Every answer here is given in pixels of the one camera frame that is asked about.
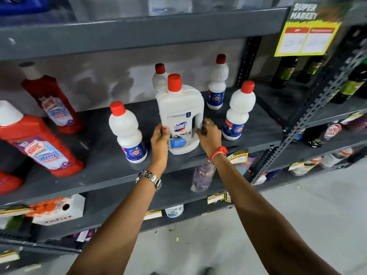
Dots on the person's right hand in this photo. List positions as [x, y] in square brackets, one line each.
[212, 140]

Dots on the person's left hand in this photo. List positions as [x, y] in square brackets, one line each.
[159, 146]

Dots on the person's left thumb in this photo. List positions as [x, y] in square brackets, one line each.
[164, 131]

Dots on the person's right thumb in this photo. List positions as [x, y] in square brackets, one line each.
[201, 132]

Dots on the large white cleaner bottle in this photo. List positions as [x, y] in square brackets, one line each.
[180, 111]

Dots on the person's right forearm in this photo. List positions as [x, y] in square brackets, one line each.
[266, 223]

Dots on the person's left forearm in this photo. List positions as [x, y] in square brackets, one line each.
[120, 223]

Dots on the red wristband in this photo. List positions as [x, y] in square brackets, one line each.
[218, 152]

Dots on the small white red-capped bottle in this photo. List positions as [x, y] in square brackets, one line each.
[127, 134]
[159, 81]
[239, 111]
[217, 83]

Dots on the yellow shelf price tag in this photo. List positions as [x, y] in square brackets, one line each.
[10, 256]
[297, 165]
[152, 214]
[238, 156]
[216, 198]

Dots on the silver wristwatch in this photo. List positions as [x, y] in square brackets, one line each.
[149, 178]

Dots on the white plastic jar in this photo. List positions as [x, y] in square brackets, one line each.
[174, 211]

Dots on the dark bottle green label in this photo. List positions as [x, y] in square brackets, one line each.
[311, 68]
[348, 85]
[283, 72]

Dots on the grey metal shelf rack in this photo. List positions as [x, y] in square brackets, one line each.
[114, 31]

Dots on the black bottle red white label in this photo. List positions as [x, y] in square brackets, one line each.
[324, 134]

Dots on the white box of orange items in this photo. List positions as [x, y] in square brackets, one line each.
[58, 210]

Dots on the white bottle orange cap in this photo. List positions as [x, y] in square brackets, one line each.
[334, 158]

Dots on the yellow and black shelf sign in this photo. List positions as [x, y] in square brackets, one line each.
[311, 28]

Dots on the blue package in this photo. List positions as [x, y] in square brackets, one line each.
[23, 4]

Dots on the grey slotted-post shelf rack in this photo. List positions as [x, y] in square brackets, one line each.
[309, 94]

